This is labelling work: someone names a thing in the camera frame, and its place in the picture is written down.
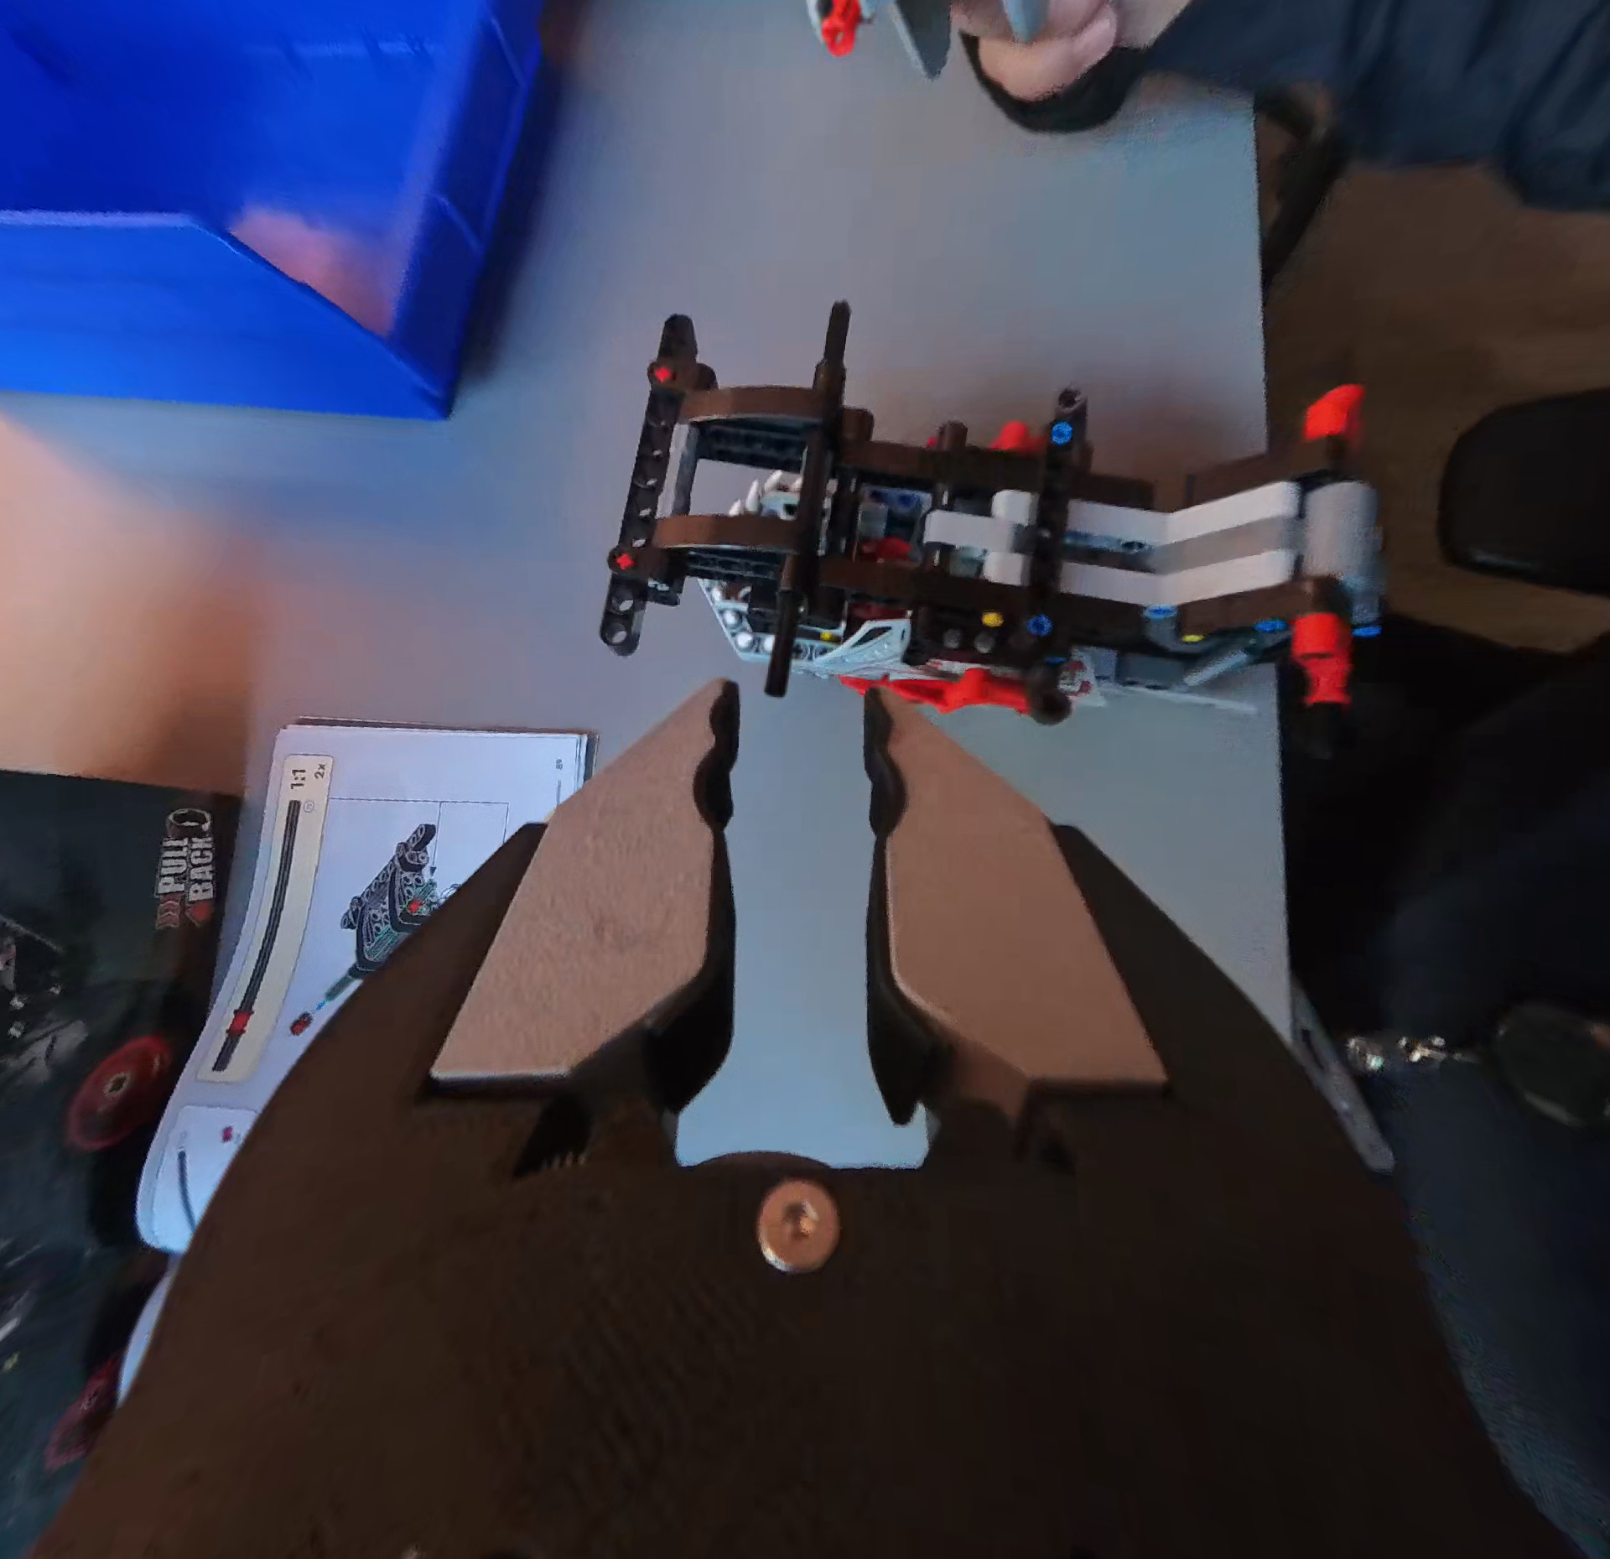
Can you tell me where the black lego vehicle model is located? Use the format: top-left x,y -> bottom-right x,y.
597,302 -> 1391,724

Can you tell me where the black lego set box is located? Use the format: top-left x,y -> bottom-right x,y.
0,769 -> 243,1510

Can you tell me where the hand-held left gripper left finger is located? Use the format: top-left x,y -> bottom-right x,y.
429,677 -> 743,1116

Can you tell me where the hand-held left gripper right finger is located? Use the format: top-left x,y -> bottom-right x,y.
862,685 -> 1171,1129

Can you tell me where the blue plastic bin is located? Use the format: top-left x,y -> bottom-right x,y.
0,0 -> 561,422

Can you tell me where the lego instruction booklet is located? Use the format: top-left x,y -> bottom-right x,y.
135,720 -> 600,1254

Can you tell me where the black office chair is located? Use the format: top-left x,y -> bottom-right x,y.
1437,392 -> 1610,583
1281,623 -> 1610,1559

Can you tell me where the person's right hand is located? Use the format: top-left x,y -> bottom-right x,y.
959,0 -> 1126,104

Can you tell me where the person's right forearm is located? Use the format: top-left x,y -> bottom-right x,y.
1121,0 -> 1610,217

